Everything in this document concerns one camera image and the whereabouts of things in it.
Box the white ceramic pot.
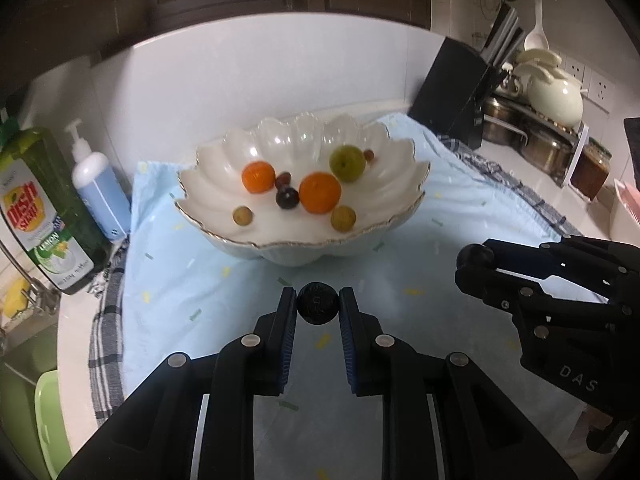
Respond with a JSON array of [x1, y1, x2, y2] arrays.
[[512, 49, 588, 128]]

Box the white ladle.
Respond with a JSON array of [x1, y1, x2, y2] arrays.
[[523, 0, 550, 52]]

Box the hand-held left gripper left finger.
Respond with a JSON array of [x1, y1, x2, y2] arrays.
[[57, 286, 299, 480]]

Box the steel pot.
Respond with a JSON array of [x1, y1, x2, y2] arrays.
[[482, 95, 526, 146], [522, 122, 576, 178]]

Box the pink plastic rack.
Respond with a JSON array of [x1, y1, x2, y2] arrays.
[[612, 177, 640, 222]]

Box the green plastic basin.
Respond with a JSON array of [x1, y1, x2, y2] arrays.
[[35, 370, 74, 480]]

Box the kitchen sink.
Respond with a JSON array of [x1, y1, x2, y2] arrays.
[[0, 320, 58, 461]]

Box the brown glass jar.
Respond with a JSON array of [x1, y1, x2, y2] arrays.
[[570, 137, 612, 201]]

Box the white wall socket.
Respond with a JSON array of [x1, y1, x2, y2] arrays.
[[587, 67, 616, 113], [565, 52, 588, 81]]

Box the steel handle knife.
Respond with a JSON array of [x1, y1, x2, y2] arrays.
[[492, 20, 526, 68], [482, 2, 518, 56]]

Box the light blue cloth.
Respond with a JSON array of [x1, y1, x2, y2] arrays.
[[120, 112, 586, 480]]

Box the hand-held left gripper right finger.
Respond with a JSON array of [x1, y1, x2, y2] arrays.
[[337, 286, 578, 480]]

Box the green dish soap bottle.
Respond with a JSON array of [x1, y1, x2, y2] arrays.
[[0, 120, 108, 296]]

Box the steel faucet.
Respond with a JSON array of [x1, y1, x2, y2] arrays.
[[0, 240, 61, 317]]

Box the blue pump bottle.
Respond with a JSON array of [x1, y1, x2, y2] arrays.
[[64, 118, 132, 241]]

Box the large green grape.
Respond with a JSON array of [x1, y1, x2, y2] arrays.
[[329, 144, 367, 183]]

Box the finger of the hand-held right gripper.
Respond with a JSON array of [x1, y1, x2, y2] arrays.
[[455, 266, 608, 336], [482, 236, 628, 304]]

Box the yellow sponge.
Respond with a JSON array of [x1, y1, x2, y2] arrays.
[[0, 280, 31, 319]]

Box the black knife block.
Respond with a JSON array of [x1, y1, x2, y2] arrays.
[[407, 37, 506, 151]]

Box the small orange tangerine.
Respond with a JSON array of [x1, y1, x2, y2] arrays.
[[242, 160, 277, 195]]

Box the large dark plum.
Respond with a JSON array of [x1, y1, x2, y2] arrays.
[[457, 243, 496, 272]]

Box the large orange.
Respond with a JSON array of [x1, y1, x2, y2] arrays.
[[299, 172, 343, 214]]

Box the white scalloped bowl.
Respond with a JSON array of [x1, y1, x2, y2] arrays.
[[174, 112, 432, 267]]

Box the checked dish cloth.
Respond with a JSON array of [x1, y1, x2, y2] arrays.
[[89, 135, 583, 421]]

